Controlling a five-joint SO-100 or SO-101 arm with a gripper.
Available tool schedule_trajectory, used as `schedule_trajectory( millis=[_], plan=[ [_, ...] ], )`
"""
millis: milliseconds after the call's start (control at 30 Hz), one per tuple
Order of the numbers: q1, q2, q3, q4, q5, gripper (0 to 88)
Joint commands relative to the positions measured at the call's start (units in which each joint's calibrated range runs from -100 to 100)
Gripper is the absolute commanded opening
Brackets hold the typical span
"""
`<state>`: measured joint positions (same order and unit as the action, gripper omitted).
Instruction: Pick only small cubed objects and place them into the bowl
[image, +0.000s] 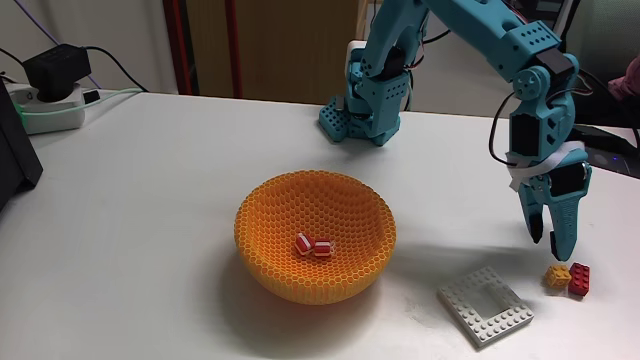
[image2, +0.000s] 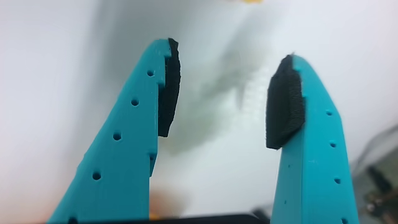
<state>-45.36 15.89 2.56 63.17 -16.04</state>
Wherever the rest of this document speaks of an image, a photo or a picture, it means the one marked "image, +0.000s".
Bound yellow toy brick cube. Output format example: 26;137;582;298
544;264;573;290

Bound orange honeycomb bowl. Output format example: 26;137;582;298
233;169;398;306

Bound red toy brick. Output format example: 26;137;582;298
567;261;591;297

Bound person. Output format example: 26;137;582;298
607;53;640;103

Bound dark office chair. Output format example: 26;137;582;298
564;0;640;129

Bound wooden cabinet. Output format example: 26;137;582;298
185;0;369;106

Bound white power strip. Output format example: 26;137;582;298
4;82;87;136

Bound black power adapter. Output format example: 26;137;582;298
22;43;93;103

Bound black box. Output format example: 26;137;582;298
0;79;45;211

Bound white strap on gripper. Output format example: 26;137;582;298
505;140;587;192

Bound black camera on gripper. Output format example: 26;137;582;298
569;123;640;180

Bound black camera cable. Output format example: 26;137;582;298
488;68;640;168

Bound white toy brick frame plate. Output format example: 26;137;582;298
435;265;536;349

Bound red vertical frame bar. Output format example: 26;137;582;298
223;0;244;100
162;0;194;96

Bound black adapter cable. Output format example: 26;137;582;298
82;45;150;94

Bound green cable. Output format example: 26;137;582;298
13;87;145;119

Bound purple cable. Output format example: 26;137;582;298
13;0;104;91

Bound thin black cable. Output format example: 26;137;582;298
0;46;26;66

